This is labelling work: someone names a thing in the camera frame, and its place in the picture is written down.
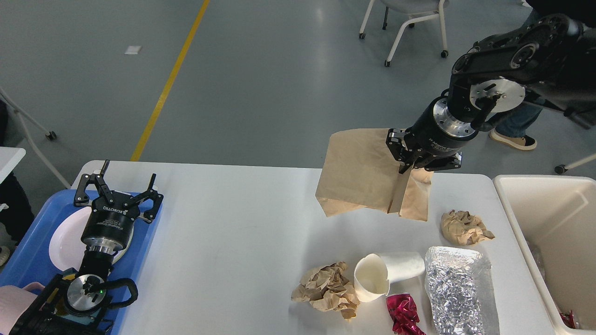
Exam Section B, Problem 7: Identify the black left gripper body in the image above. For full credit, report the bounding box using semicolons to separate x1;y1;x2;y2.
80;205;140;256

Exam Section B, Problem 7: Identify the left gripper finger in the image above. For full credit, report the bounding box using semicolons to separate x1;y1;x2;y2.
73;160;112;210
126;174;163;225

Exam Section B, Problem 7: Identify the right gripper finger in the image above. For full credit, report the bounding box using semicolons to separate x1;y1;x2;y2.
413;153;462;172
386;128;420;174

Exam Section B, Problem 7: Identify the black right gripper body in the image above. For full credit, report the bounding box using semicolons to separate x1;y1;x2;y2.
404;97;478;161

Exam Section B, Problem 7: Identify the pink plate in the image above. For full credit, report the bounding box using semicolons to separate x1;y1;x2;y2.
49;207;135;272

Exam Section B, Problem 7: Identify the brown paper bag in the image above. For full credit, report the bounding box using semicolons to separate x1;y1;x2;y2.
315;128;433;221

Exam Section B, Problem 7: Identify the small brown paper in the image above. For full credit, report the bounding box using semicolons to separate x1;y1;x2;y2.
440;210;494;246

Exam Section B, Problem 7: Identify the silver foil bag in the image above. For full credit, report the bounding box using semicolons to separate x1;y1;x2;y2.
424;246;500;335

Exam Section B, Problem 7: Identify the teal mug yellow inside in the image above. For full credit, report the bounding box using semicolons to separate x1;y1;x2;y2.
47;274;114;334

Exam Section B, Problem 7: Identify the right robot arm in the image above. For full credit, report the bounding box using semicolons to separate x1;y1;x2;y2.
386;13;596;174

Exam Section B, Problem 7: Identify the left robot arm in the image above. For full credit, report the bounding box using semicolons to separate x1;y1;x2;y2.
1;161;163;335

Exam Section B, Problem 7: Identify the person in dark clothes left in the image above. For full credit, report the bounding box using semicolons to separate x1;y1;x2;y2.
0;101;35;265

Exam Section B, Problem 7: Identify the person in blue jeans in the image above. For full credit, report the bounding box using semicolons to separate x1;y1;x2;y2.
489;0;595;151

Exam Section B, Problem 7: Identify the white side table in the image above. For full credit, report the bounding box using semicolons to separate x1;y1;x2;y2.
0;146;26;183

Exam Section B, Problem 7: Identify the white rolling stand left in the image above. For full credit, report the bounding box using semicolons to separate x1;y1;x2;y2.
0;87;71;189

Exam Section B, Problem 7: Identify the pink mug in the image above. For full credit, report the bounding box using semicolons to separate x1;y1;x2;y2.
0;282;45;335

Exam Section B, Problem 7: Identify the white paper cup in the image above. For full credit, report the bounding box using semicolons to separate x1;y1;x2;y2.
354;252;425;302

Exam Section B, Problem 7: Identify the chair caster right edge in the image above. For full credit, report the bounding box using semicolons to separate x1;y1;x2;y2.
554;154;596;174

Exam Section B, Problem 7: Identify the white office chair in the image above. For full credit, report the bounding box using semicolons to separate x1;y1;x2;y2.
381;0;449;67

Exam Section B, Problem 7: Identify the beige plastic bin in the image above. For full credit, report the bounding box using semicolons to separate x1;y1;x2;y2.
494;174;596;335

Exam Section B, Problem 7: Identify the red foil wrapper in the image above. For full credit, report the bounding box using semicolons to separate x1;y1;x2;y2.
386;293;426;335

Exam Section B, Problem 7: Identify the crumpled brown paper ball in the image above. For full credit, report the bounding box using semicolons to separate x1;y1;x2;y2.
290;261;360;320

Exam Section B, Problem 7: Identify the red wrapper in bin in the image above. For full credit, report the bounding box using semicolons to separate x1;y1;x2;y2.
558;310;581;329

